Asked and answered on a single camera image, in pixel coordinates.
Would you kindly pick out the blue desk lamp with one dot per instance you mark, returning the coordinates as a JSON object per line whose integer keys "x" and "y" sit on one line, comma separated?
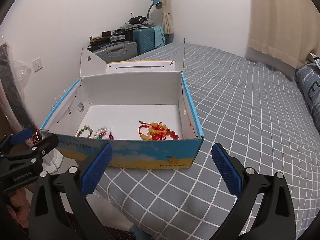
{"x": 157, "y": 4}

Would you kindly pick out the white wall socket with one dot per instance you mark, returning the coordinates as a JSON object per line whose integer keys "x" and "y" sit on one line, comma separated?
{"x": 37, "y": 64}

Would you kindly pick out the grey hard case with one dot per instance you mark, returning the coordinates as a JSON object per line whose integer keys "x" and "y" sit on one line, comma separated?
{"x": 120, "y": 51}

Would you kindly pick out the tied beige curtain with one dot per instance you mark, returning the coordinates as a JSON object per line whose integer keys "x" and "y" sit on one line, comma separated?
{"x": 167, "y": 19}

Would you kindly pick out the left hand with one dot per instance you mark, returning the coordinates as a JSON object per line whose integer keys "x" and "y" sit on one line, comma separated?
{"x": 19, "y": 207}

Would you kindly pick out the teal suitcase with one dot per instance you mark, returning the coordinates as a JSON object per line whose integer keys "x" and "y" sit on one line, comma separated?
{"x": 148, "y": 39}

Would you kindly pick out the grey checked bed sheet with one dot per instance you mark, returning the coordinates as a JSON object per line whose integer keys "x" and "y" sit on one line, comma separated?
{"x": 259, "y": 116}

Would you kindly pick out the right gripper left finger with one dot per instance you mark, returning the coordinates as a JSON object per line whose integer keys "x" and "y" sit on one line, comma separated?
{"x": 59, "y": 208}

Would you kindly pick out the blue yellow cardboard box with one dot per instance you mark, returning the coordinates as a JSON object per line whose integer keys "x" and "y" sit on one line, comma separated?
{"x": 143, "y": 109}

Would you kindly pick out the patterned pillow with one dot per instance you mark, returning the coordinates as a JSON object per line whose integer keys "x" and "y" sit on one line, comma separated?
{"x": 316, "y": 59}

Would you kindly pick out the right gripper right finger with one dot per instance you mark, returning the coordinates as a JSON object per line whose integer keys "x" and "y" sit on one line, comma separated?
{"x": 275, "y": 218}

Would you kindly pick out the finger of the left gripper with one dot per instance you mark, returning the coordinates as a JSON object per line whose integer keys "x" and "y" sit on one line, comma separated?
{"x": 21, "y": 136}
{"x": 46, "y": 143}

